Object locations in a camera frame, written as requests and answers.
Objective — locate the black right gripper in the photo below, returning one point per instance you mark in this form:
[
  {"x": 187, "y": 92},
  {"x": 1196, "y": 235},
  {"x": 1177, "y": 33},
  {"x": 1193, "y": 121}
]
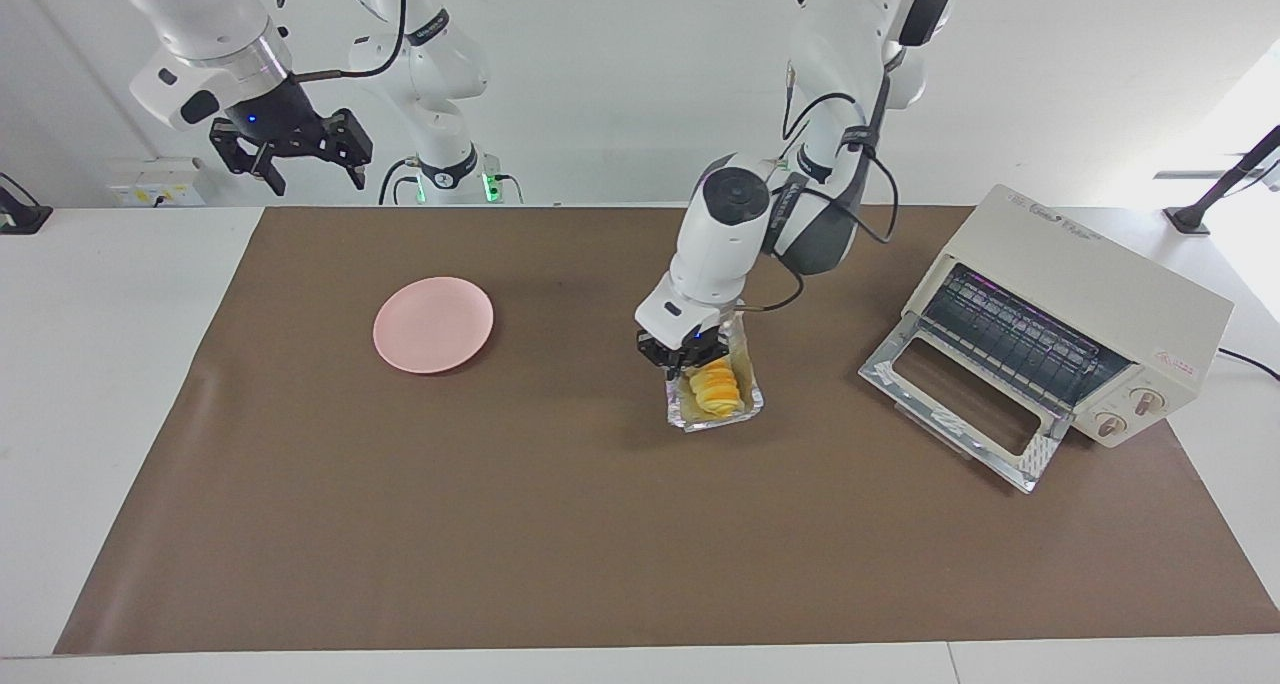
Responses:
[{"x": 285, "y": 124}]

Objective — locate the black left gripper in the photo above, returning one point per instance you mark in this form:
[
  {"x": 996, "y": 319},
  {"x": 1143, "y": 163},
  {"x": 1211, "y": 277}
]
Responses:
[{"x": 665, "y": 346}]

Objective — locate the yellow sliced bread loaf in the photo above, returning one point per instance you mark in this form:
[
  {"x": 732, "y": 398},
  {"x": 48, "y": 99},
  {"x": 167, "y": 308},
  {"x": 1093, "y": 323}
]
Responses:
[{"x": 715, "y": 389}]

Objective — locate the aluminium foil tray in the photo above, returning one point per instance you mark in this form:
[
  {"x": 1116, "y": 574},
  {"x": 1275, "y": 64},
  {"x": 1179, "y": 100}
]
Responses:
[{"x": 745, "y": 404}]

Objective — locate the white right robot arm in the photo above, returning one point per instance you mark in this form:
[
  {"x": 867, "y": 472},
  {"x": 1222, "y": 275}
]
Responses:
[{"x": 210, "y": 34}]

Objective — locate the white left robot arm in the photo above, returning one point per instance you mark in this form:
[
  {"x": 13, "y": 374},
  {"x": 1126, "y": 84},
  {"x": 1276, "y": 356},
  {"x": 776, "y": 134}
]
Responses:
[{"x": 720, "y": 244}]

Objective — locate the silver glass oven door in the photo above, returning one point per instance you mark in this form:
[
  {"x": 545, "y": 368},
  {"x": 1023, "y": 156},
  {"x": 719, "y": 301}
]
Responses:
[{"x": 960, "y": 434}]

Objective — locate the white toaster oven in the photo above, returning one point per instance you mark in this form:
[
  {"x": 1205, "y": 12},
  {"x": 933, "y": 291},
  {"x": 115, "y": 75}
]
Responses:
[{"x": 1100, "y": 284}]

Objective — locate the beige oven knob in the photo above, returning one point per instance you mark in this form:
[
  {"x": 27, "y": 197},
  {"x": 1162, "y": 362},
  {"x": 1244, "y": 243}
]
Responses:
[
  {"x": 1148, "y": 401},
  {"x": 1110, "y": 424}
]

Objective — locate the white power strip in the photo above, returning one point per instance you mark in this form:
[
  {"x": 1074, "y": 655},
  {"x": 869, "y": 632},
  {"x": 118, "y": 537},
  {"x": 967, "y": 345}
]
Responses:
[{"x": 155, "y": 184}]

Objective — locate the brown table mat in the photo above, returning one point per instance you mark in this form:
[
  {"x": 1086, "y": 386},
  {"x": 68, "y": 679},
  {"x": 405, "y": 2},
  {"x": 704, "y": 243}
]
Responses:
[{"x": 640, "y": 524}]

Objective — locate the pink round plate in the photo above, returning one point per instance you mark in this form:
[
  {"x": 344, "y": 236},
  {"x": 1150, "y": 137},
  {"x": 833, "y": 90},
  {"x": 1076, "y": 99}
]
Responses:
[{"x": 433, "y": 324}]

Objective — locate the black camera stand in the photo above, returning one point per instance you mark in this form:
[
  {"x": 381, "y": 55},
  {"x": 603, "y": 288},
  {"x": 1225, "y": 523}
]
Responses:
[
  {"x": 20, "y": 214},
  {"x": 1215, "y": 199}
]

